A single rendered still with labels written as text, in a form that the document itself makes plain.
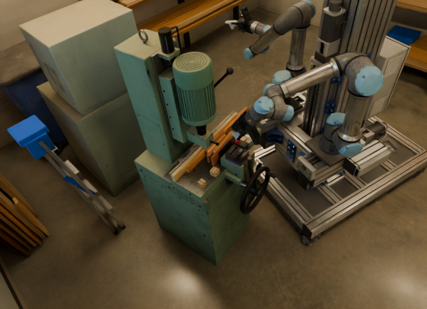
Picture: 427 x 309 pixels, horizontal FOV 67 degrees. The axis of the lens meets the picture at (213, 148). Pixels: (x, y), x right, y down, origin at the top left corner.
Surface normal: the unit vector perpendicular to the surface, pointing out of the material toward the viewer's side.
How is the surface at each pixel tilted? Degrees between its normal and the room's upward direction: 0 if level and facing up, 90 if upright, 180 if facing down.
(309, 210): 0
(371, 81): 82
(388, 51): 0
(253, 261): 0
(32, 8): 90
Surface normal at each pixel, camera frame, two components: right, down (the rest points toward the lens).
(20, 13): 0.70, 0.47
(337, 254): -0.08, -0.68
